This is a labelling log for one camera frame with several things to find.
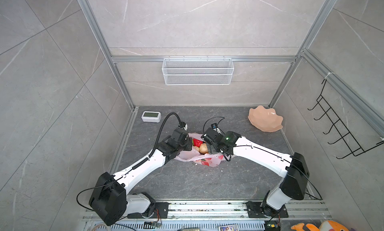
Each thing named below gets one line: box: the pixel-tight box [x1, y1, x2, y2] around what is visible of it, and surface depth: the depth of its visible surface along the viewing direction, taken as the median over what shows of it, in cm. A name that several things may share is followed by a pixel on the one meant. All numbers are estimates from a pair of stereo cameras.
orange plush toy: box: [290, 220, 358, 231], surface depth 66 cm
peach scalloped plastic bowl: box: [248, 105, 283, 132], surface depth 112 cm
